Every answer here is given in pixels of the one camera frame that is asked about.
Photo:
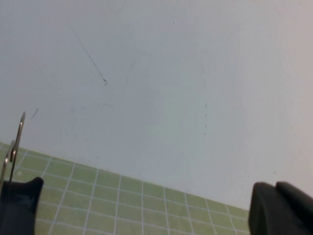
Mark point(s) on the green white grid table mat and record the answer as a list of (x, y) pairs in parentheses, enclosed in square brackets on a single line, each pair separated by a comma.
[(122, 208)]

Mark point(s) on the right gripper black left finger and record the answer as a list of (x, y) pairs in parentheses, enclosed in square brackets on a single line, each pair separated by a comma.
[(17, 208)]

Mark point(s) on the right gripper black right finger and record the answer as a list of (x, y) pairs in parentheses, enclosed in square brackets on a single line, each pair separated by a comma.
[(281, 210)]

